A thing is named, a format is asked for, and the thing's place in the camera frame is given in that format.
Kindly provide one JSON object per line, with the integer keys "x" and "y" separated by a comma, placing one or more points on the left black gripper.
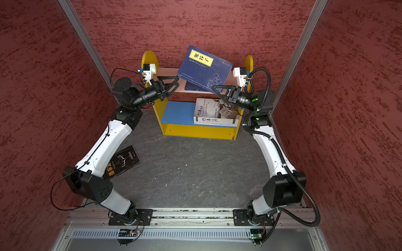
{"x": 160, "y": 85}

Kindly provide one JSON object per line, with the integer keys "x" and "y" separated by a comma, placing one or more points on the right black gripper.
{"x": 232, "y": 94}

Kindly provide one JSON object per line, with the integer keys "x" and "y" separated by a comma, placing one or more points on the dark blue booklet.
{"x": 204, "y": 69}
{"x": 193, "y": 87}

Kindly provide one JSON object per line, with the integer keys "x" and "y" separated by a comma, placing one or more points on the heritage culture photo book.
{"x": 215, "y": 111}

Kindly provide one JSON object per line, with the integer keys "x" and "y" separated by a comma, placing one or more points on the white book with brown blocks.
{"x": 231, "y": 125}

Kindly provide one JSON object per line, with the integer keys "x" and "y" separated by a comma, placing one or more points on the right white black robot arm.
{"x": 280, "y": 190}

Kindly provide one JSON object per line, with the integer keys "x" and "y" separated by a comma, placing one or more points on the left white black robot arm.
{"x": 86, "y": 179}

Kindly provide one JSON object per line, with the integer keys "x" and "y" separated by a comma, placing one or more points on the yellow pink blue bookshelf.
{"x": 176, "y": 114}

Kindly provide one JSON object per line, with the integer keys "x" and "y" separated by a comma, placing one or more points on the black book with gold letters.
{"x": 121, "y": 162}

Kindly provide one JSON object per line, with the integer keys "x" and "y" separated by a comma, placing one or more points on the left corner aluminium profile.
{"x": 79, "y": 28}

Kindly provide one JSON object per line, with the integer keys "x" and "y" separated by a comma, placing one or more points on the corner aluminium profile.
{"x": 310, "y": 25}
{"x": 79, "y": 28}

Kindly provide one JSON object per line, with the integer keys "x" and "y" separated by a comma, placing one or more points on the right corner aluminium profile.
{"x": 310, "y": 25}

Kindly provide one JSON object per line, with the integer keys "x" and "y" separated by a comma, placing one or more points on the right green circuit board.
{"x": 257, "y": 234}

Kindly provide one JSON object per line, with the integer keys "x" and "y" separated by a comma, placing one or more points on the green circuit board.
{"x": 257, "y": 234}
{"x": 127, "y": 233}

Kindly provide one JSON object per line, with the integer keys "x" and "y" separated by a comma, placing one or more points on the left green circuit board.
{"x": 127, "y": 233}

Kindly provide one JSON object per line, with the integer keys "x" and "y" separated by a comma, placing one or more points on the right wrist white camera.
{"x": 241, "y": 74}

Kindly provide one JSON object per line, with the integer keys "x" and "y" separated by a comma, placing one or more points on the wrist white camera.
{"x": 148, "y": 71}
{"x": 241, "y": 74}

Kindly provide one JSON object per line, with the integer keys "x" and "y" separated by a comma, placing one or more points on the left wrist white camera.
{"x": 148, "y": 71}

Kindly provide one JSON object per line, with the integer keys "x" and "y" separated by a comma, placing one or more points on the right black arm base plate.
{"x": 246, "y": 217}

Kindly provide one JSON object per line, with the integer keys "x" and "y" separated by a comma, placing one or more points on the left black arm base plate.
{"x": 133, "y": 217}

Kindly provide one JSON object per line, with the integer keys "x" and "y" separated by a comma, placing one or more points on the aluminium mounting rail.
{"x": 167, "y": 218}

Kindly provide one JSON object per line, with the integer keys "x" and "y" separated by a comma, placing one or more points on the slotted white cable duct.
{"x": 178, "y": 234}

